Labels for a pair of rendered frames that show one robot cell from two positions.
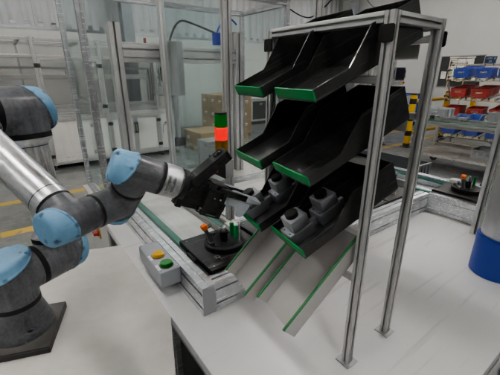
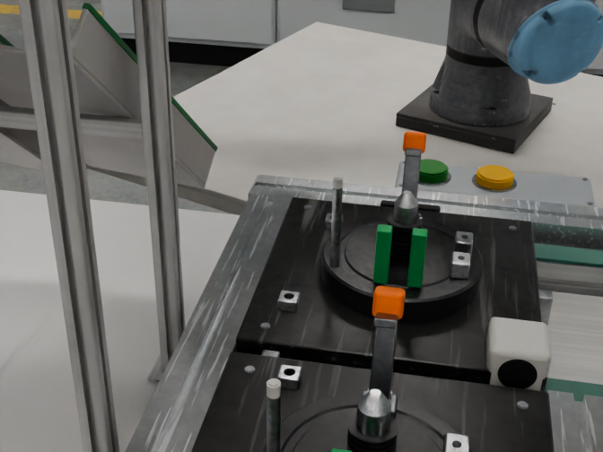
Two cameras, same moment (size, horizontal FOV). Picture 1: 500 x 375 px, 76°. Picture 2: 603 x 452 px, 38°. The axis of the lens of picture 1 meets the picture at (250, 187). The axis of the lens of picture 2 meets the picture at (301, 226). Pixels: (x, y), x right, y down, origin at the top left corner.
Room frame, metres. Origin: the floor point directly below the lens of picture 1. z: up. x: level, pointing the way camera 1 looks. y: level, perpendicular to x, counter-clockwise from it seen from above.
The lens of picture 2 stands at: (1.43, -0.42, 1.40)
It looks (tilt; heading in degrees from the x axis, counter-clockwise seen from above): 30 degrees down; 136
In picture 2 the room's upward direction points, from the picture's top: 1 degrees clockwise
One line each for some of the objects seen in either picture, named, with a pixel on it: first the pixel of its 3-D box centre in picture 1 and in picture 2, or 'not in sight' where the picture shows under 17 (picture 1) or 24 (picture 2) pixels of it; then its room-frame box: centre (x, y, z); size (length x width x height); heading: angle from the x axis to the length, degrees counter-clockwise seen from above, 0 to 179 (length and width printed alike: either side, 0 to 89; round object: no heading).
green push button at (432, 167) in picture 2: (166, 264); (429, 174); (0.91, 0.28, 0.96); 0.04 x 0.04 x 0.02
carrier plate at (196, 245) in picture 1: (224, 246); (399, 282); (1.02, 0.09, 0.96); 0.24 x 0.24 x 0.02; 36
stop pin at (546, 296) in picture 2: not in sight; (542, 312); (1.13, 0.17, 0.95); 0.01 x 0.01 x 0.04; 36
